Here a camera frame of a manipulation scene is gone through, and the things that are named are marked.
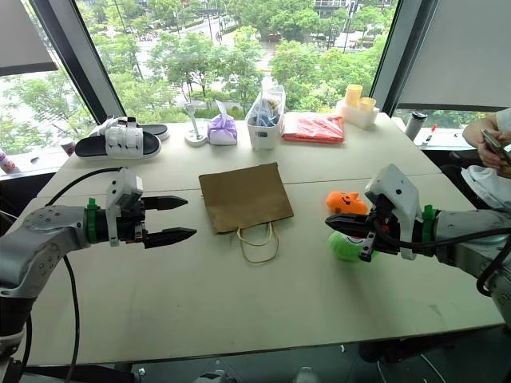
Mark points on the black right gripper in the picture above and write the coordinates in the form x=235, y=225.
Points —
x=389, y=235

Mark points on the green wrist clamp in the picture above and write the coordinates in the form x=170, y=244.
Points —
x=92, y=221
x=428, y=223

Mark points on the grey roller blind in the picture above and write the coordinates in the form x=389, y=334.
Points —
x=459, y=52
x=22, y=36

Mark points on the person's hand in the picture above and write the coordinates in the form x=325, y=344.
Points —
x=489, y=153

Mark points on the brown paper bag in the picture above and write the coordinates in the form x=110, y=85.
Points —
x=243, y=195

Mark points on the green left wrist clamp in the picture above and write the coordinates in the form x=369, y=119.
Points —
x=92, y=221

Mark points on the purple pouch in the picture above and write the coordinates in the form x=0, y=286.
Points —
x=222, y=129

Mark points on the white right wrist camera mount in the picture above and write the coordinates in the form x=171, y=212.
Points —
x=401, y=191

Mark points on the green plush toy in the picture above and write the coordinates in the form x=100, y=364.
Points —
x=345, y=247

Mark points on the person's bare forearm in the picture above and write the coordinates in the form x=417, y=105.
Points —
x=477, y=131

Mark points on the white and red bottle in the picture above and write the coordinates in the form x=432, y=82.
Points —
x=8, y=161

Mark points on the tall yellow cup stack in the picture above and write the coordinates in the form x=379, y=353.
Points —
x=353, y=95

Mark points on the silver tumbler with black lid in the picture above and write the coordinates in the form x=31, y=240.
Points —
x=415, y=125

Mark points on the orange plush toy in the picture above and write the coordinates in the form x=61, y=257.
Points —
x=345, y=201

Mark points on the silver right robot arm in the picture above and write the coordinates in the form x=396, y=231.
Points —
x=459, y=223

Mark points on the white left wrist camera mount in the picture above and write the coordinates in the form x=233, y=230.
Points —
x=123, y=181

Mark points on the white stand with post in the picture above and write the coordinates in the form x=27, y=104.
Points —
x=195, y=135

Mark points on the dark window frame post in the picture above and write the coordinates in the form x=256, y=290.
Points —
x=399, y=48
x=80, y=52

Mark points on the dark smartphone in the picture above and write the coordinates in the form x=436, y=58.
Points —
x=497, y=144

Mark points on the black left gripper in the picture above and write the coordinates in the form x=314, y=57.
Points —
x=129, y=223

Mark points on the clear plastic bag with items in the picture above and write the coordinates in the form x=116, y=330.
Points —
x=266, y=105

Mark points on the white storage bin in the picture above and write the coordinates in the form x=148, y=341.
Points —
x=263, y=133

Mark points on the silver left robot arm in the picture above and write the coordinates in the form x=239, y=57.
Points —
x=40, y=239

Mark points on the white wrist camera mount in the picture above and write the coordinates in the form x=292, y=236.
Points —
x=401, y=191
x=123, y=181

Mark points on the white cup holder box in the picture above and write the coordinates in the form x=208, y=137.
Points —
x=357, y=115

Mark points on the short yellow cup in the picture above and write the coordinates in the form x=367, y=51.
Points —
x=367, y=104

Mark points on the black and white slide sandal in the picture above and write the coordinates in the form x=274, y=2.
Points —
x=157, y=129
x=120, y=141

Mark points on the green right wrist clamp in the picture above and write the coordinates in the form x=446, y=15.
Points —
x=428, y=223

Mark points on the red packet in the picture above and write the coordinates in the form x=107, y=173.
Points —
x=313, y=128

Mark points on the red marker pen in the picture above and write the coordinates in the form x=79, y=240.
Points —
x=431, y=133

